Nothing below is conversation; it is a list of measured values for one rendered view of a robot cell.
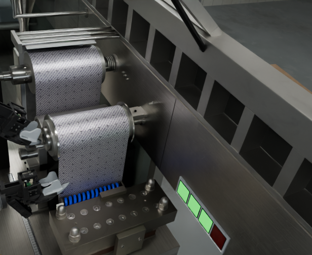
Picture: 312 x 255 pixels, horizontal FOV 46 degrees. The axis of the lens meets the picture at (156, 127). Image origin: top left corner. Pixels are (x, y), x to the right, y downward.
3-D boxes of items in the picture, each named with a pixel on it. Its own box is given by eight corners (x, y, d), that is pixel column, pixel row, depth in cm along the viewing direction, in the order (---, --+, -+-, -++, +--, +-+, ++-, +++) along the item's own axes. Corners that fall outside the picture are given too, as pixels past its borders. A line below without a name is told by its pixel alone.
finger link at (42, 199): (58, 195, 117) (29, 203, 112) (58, 199, 117) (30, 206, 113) (53, 184, 120) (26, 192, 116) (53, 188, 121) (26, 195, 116)
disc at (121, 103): (112, 127, 136) (116, 93, 127) (113, 126, 136) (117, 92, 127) (130, 152, 127) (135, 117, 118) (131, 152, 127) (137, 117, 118)
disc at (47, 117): (44, 141, 124) (42, 105, 115) (45, 141, 124) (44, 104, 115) (58, 170, 115) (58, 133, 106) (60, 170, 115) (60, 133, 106)
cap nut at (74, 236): (66, 234, 114) (67, 225, 111) (78, 230, 116) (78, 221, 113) (71, 244, 112) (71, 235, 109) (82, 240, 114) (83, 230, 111)
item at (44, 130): (47, 136, 109) (48, 156, 114) (54, 135, 110) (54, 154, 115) (40, 122, 114) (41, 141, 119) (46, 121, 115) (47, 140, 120)
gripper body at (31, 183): (43, 183, 111) (1, 195, 106) (44, 203, 117) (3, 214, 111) (36, 167, 116) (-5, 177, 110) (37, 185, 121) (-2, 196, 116)
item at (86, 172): (58, 199, 125) (58, 160, 114) (121, 181, 137) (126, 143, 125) (59, 201, 125) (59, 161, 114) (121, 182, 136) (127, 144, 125)
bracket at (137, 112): (125, 112, 128) (126, 107, 127) (140, 109, 131) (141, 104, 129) (132, 120, 125) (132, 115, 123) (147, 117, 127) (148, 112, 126)
